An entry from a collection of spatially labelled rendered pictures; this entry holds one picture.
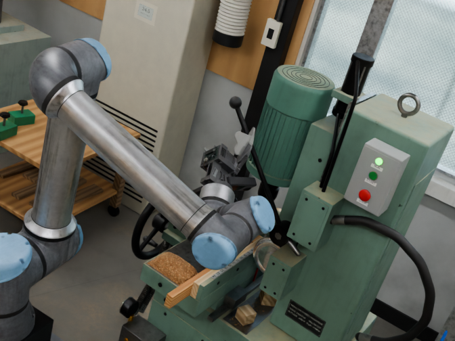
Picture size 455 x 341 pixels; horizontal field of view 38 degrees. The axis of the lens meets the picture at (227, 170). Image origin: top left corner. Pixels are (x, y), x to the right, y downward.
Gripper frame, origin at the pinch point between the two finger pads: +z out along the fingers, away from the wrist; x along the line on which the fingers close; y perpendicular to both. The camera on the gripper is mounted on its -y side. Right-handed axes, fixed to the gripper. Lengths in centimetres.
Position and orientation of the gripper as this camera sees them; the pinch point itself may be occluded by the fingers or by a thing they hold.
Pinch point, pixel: (235, 137)
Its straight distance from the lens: 183.2
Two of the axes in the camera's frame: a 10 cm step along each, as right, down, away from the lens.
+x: -7.2, 3.1, 6.2
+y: -6.8, -5.3, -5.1
